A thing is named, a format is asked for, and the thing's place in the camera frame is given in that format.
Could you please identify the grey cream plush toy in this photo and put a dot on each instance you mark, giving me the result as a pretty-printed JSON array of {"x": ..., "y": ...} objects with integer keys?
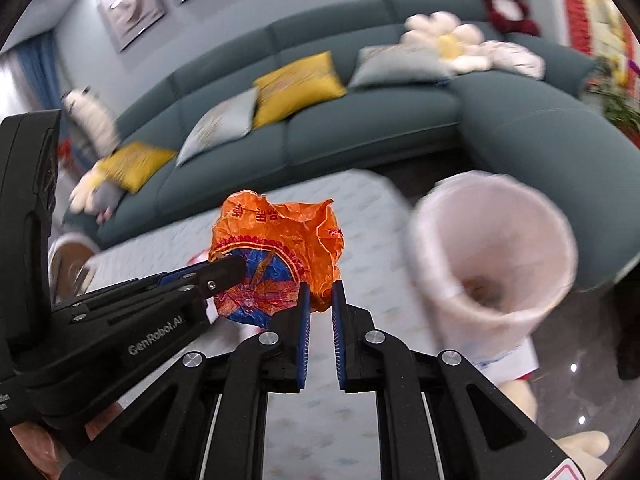
[{"x": 100, "y": 197}]

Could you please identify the white lined waste bin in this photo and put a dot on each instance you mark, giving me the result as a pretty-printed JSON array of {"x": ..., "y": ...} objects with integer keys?
[{"x": 450, "y": 240}]

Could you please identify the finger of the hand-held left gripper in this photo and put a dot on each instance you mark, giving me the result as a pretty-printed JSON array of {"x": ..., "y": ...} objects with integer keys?
[
  {"x": 225, "y": 272},
  {"x": 185, "y": 271}
]

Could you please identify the round white brown object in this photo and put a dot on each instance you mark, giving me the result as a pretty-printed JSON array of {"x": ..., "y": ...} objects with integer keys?
[{"x": 70, "y": 265}]

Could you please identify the blue curtain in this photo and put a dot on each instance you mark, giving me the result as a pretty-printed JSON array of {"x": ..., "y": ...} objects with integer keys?
[{"x": 35, "y": 70}]

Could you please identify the white fluffy plush toy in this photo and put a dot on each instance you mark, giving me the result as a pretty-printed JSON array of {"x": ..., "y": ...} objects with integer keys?
[{"x": 95, "y": 117}]

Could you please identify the floral tablecloth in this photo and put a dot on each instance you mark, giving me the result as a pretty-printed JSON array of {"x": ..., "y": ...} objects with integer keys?
[{"x": 150, "y": 245}]

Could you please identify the pale blue embroidered pillow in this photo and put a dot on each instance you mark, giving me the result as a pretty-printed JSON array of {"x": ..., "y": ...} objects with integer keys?
[{"x": 220, "y": 122}]

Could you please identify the dark object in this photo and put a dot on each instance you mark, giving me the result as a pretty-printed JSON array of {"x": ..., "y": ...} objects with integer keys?
[{"x": 630, "y": 335}]

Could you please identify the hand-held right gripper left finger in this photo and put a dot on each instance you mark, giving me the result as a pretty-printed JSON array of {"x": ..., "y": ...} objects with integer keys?
[{"x": 303, "y": 340}]

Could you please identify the orange plastic bag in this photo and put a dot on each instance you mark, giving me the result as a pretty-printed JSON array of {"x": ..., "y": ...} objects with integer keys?
[{"x": 280, "y": 240}]

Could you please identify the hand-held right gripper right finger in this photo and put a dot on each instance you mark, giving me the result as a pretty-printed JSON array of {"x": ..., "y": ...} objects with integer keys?
[{"x": 340, "y": 340}]

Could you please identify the floral wall panel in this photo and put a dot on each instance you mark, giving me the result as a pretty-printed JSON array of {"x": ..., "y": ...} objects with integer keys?
[{"x": 612, "y": 15}]

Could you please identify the grey blue pillow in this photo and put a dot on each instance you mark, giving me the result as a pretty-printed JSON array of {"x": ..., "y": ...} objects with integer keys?
[{"x": 395, "y": 65}]

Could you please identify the cream flower cushion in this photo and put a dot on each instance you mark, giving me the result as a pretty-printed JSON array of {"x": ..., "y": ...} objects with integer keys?
[{"x": 447, "y": 40}]

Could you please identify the person's left hand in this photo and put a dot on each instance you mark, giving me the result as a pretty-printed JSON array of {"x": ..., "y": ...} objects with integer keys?
[{"x": 35, "y": 447}]

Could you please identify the green potted plant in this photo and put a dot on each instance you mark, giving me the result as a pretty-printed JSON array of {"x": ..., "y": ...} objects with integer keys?
[{"x": 625, "y": 107}]

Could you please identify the teal sofa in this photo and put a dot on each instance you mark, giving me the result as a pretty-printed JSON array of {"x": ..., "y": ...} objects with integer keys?
[{"x": 360, "y": 130}]

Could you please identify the small yellow embroidered pillow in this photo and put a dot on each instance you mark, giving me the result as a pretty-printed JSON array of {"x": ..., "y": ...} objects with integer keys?
[{"x": 132, "y": 165}]

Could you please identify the red paper wall hanging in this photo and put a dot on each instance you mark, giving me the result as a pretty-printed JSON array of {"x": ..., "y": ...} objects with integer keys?
[{"x": 572, "y": 5}]

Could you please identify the large yellow embroidered pillow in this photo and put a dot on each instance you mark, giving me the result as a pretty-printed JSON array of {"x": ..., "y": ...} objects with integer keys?
[{"x": 297, "y": 87}]

